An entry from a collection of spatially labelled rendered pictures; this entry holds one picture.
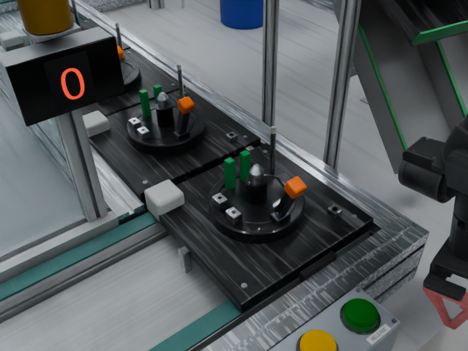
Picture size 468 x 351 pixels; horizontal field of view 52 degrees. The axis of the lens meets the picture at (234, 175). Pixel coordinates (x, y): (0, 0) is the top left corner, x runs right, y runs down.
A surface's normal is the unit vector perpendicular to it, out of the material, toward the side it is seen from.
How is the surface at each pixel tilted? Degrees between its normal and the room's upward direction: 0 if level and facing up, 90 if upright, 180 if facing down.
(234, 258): 0
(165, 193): 0
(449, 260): 9
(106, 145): 0
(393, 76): 45
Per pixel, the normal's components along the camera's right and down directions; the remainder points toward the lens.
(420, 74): 0.30, -0.15
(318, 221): -0.02, -0.77
